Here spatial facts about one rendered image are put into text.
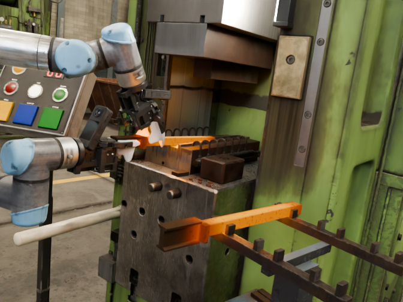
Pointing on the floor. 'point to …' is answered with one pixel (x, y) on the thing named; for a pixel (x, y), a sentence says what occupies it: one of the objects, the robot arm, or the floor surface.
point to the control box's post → (44, 250)
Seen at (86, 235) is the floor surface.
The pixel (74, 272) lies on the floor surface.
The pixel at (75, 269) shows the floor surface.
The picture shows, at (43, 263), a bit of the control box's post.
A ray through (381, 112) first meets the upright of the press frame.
